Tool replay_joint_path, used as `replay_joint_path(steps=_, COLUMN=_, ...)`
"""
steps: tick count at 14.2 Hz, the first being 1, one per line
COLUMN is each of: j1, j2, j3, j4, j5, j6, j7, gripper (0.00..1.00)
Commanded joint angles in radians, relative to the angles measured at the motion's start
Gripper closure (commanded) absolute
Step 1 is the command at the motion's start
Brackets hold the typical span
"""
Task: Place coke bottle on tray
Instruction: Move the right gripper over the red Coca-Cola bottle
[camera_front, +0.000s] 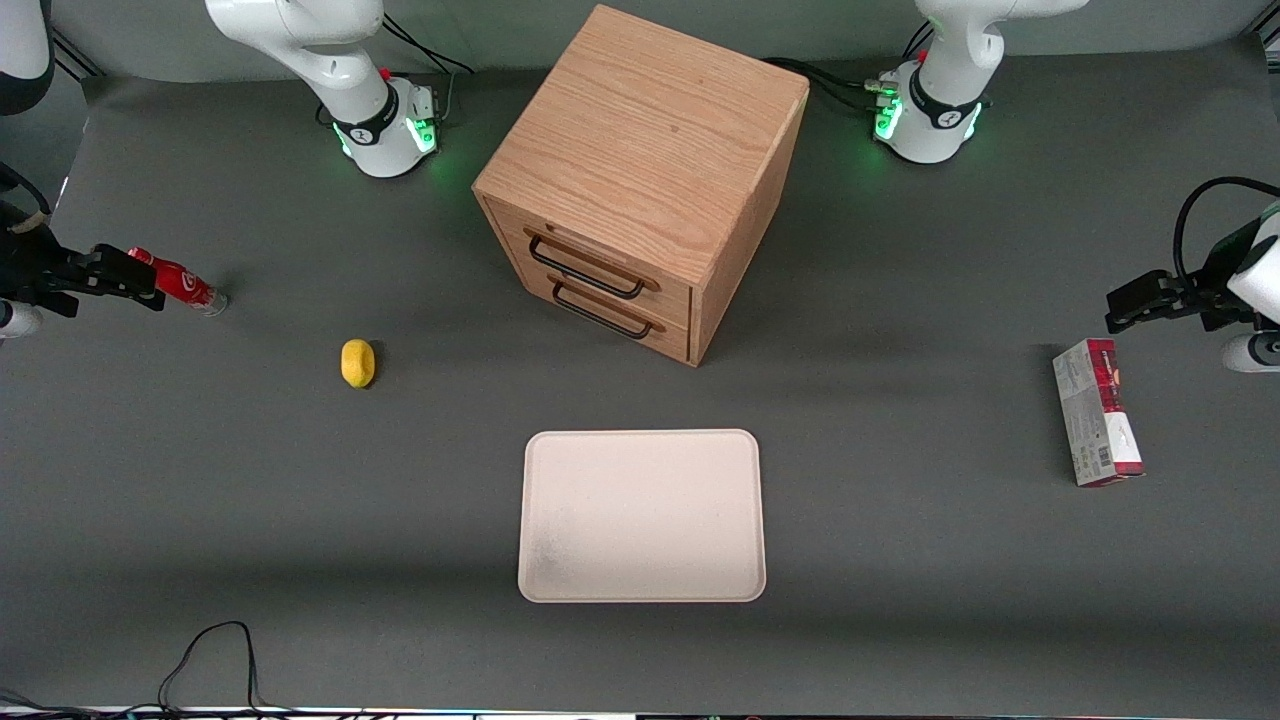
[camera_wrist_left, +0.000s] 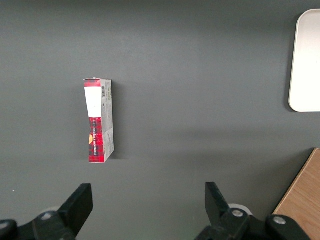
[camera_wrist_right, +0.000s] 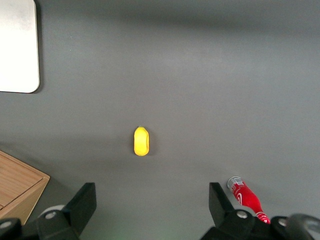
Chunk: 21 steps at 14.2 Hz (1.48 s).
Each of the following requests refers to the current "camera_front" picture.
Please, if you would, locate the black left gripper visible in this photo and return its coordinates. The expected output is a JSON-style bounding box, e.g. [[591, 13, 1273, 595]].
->
[[1105, 218, 1263, 336]]

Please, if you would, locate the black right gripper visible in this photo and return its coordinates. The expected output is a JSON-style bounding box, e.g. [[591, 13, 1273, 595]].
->
[[0, 200, 167, 320]]

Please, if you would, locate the red coke bottle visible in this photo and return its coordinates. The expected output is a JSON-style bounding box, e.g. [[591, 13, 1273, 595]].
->
[[128, 247, 230, 318]]

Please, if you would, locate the beige rectangular tray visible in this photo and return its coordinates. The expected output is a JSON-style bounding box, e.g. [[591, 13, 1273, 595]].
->
[[517, 429, 768, 605]]

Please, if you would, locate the red tartan cardboard box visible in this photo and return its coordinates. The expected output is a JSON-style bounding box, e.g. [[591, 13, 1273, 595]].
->
[[1051, 338, 1147, 489]]

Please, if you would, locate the yellow lemon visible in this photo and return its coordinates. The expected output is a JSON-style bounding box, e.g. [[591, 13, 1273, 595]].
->
[[340, 338, 378, 390]]

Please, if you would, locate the wooden drawer cabinet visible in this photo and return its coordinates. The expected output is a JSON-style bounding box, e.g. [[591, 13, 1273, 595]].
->
[[471, 4, 812, 369]]

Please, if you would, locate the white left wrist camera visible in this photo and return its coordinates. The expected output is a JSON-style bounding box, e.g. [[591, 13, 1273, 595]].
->
[[1220, 333, 1280, 374]]

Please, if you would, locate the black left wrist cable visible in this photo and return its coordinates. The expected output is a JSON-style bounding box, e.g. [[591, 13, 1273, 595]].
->
[[1174, 176, 1280, 293]]

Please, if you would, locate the black cable at table edge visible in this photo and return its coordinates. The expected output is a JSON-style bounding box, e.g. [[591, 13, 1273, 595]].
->
[[0, 620, 331, 719]]

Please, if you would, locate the black right arm base cable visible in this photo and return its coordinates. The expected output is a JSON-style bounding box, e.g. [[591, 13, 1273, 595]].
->
[[380, 10, 475, 79]]

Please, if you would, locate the black arm base cable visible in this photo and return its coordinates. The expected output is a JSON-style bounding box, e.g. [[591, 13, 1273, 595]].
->
[[380, 10, 475, 79], [763, 56, 885, 113]]

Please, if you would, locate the black left arm base cable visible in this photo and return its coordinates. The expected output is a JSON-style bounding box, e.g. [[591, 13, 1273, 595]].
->
[[763, 56, 885, 113]]

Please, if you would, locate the black metal drawer handle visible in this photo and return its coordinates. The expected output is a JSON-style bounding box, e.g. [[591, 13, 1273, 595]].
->
[[550, 281, 655, 341], [526, 233, 648, 301]]

